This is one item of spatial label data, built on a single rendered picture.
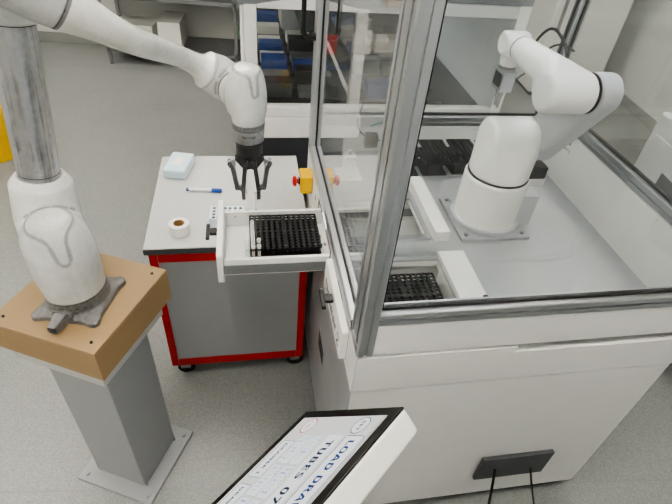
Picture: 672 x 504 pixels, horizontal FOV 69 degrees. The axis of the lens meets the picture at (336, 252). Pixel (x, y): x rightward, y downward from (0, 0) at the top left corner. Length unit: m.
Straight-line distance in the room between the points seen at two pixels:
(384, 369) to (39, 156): 1.00
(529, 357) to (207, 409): 1.37
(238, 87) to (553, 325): 0.99
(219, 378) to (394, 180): 1.63
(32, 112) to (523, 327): 1.28
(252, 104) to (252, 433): 1.34
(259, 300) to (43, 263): 0.89
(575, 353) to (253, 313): 1.18
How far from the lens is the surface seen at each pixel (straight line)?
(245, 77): 1.34
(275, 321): 2.07
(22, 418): 2.44
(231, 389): 2.28
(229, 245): 1.64
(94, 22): 1.19
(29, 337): 1.49
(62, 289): 1.38
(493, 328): 1.26
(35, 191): 1.46
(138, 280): 1.52
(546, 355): 1.43
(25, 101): 1.38
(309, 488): 0.80
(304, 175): 1.85
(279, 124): 2.29
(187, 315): 2.03
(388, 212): 0.90
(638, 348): 1.60
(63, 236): 1.32
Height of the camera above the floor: 1.89
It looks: 40 degrees down
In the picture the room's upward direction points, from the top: 6 degrees clockwise
